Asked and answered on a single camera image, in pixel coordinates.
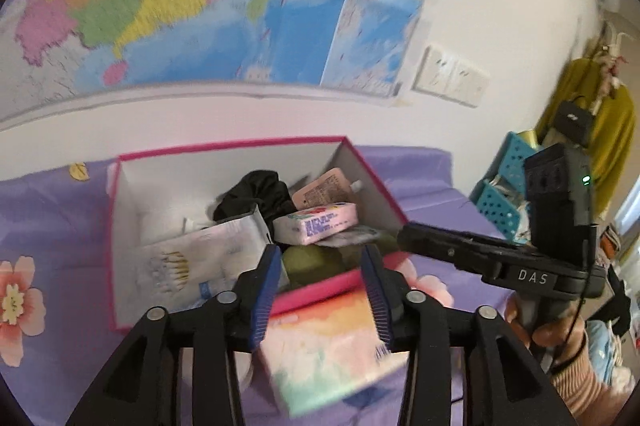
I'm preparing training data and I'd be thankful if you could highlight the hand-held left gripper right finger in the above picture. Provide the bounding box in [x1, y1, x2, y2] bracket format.
[360, 244, 576, 426]

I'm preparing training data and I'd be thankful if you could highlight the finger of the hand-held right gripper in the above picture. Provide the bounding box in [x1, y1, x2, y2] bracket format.
[397, 222, 506, 278]

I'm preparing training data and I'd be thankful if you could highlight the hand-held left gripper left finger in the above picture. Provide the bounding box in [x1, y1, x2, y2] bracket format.
[65, 243, 283, 426]

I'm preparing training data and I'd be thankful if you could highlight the green sponge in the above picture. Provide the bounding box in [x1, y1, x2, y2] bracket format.
[282, 231, 401, 289]

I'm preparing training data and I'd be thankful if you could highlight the clear plastic packet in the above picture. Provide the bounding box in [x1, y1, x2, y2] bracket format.
[320, 226, 397, 251]

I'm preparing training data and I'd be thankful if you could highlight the white cotton swab bag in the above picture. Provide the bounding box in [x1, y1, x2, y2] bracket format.
[135, 204, 291, 307]

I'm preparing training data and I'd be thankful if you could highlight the pastel tissue pack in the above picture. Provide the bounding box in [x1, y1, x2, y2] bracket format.
[257, 288, 416, 417]

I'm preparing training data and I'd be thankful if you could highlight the pink white printed packet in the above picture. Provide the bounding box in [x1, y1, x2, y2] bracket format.
[272, 202, 359, 247]

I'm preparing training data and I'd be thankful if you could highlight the black scrunchie cloth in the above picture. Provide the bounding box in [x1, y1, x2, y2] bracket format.
[212, 170, 298, 227]

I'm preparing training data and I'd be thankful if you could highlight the peach cosmetic tube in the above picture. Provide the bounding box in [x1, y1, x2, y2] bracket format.
[291, 167, 363, 212]

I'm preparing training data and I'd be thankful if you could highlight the pink cardboard box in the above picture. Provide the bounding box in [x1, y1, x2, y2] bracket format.
[107, 136, 411, 332]

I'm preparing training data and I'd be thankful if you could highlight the person's right forearm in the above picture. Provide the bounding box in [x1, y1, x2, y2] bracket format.
[549, 335, 637, 426]

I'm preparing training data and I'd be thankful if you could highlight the person's right hand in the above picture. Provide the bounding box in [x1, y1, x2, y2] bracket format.
[504, 293, 590, 359]

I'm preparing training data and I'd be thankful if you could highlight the blue perforated plastic basket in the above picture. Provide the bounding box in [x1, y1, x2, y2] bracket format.
[470, 180, 533, 242]
[497, 131, 543, 194]

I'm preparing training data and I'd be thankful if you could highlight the yellow-green hanging garment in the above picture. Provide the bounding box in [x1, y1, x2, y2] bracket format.
[535, 58, 637, 219]

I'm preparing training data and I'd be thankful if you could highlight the small black pouch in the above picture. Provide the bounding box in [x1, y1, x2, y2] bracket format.
[552, 101, 596, 147]

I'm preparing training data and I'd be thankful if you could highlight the dark cloth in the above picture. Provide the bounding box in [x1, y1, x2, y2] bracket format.
[602, 263, 633, 337]

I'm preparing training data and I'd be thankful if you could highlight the light blue printed cloth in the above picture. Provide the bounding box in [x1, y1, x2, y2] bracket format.
[585, 320, 632, 384]

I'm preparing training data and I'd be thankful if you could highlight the white coat rack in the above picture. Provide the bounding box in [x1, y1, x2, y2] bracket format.
[595, 21, 631, 117]

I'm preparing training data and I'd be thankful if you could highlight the purple floral bedsheet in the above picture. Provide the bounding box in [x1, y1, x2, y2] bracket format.
[0, 146, 506, 426]

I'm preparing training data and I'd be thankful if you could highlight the black cable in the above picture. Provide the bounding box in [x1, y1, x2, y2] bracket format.
[542, 223, 599, 367]

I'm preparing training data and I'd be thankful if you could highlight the white wall socket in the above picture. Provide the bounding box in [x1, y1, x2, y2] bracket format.
[412, 46, 458, 98]
[450, 58, 491, 108]

